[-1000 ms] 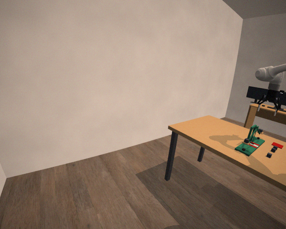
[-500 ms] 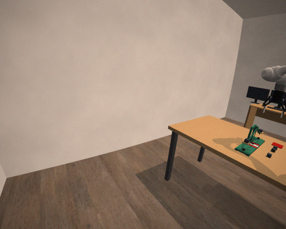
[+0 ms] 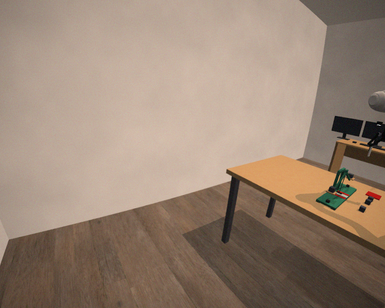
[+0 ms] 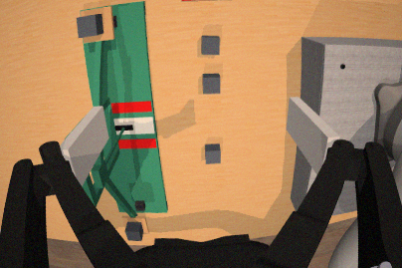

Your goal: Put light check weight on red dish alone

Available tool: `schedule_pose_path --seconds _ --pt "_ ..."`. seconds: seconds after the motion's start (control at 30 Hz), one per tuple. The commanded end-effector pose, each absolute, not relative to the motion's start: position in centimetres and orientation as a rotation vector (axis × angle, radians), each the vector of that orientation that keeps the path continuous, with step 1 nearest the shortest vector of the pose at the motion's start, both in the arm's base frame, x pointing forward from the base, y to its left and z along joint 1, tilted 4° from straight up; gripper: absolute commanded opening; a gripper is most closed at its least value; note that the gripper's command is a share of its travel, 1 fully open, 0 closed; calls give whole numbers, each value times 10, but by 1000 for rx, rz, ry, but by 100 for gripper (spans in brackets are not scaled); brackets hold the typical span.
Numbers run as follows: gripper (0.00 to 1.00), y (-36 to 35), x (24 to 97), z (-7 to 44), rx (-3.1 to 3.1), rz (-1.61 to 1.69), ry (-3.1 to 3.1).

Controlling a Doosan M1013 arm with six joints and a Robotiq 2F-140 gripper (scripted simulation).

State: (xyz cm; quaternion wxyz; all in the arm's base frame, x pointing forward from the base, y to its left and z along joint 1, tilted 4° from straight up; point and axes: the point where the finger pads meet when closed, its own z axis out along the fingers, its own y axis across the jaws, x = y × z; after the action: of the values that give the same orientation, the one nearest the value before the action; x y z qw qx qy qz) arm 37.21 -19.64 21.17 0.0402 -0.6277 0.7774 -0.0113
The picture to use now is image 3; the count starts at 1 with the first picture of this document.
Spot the red flat square plate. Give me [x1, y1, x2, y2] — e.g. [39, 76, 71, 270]
[366, 191, 381, 200]

